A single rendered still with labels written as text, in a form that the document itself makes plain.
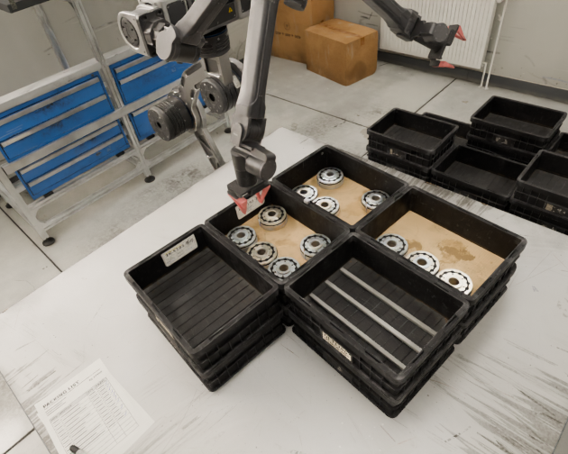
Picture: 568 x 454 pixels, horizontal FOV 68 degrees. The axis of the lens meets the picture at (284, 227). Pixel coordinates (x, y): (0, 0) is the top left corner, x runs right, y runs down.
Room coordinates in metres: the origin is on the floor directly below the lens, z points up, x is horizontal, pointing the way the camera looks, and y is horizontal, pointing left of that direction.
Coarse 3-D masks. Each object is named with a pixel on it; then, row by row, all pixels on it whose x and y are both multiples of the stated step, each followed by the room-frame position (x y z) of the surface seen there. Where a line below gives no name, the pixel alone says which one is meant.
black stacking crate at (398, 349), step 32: (352, 256) 0.89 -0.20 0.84; (384, 256) 0.80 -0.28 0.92; (320, 288) 0.79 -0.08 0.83; (352, 288) 0.77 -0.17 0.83; (384, 288) 0.75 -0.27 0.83; (416, 288) 0.71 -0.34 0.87; (352, 320) 0.66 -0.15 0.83; (384, 320) 0.65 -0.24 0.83; (448, 320) 0.62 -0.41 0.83; (352, 352) 0.54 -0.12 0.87; (416, 352) 0.54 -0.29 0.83; (384, 384) 0.46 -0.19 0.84
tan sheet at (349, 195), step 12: (312, 180) 1.32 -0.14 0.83; (348, 180) 1.29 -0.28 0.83; (324, 192) 1.24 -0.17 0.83; (336, 192) 1.23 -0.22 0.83; (348, 192) 1.22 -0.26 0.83; (360, 192) 1.21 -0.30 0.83; (348, 204) 1.15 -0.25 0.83; (360, 204) 1.14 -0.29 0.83; (348, 216) 1.09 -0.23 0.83; (360, 216) 1.08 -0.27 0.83
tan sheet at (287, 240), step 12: (288, 216) 1.13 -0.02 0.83; (252, 228) 1.10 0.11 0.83; (288, 228) 1.07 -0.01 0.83; (300, 228) 1.06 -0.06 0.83; (264, 240) 1.03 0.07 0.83; (276, 240) 1.02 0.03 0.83; (288, 240) 1.02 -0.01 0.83; (300, 240) 1.01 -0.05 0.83; (288, 252) 0.96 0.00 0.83; (300, 264) 0.90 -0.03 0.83
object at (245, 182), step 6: (234, 168) 0.94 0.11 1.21; (240, 174) 0.92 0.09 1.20; (246, 174) 0.92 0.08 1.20; (234, 180) 0.96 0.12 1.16; (240, 180) 0.92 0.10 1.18; (246, 180) 0.92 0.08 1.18; (252, 180) 0.92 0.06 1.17; (258, 180) 0.94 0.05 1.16; (264, 180) 0.94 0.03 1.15; (228, 186) 0.93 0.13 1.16; (234, 186) 0.93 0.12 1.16; (240, 186) 0.92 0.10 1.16; (246, 186) 0.92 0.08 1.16; (252, 186) 0.92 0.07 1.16; (234, 192) 0.91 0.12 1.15; (240, 192) 0.90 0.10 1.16; (246, 192) 0.90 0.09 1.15
